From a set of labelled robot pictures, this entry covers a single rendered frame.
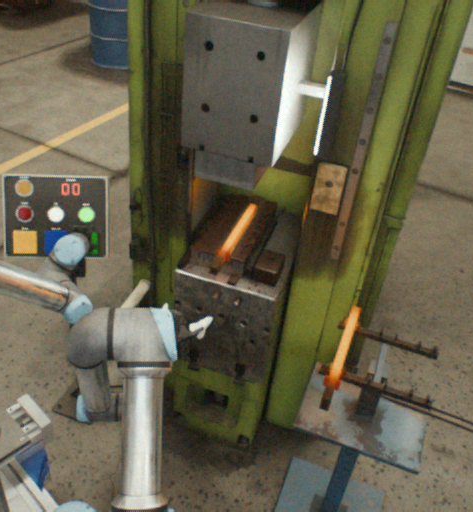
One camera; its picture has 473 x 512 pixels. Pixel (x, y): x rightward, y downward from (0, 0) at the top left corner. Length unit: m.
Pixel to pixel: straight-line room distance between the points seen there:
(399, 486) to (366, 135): 1.55
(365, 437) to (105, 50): 5.27
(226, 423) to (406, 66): 1.58
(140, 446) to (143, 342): 0.21
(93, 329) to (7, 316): 2.03
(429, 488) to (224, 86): 1.89
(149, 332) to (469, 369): 2.33
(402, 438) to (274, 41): 1.26
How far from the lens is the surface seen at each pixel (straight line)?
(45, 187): 2.00
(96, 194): 1.98
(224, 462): 2.59
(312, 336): 2.27
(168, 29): 1.87
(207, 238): 2.06
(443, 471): 2.82
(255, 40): 1.62
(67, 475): 2.59
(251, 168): 1.76
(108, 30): 6.38
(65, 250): 1.59
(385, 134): 1.79
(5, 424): 1.74
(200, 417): 2.54
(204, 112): 1.74
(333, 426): 1.92
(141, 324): 1.24
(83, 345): 1.26
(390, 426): 1.98
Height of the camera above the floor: 2.18
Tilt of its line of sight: 37 degrees down
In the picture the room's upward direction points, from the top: 6 degrees clockwise
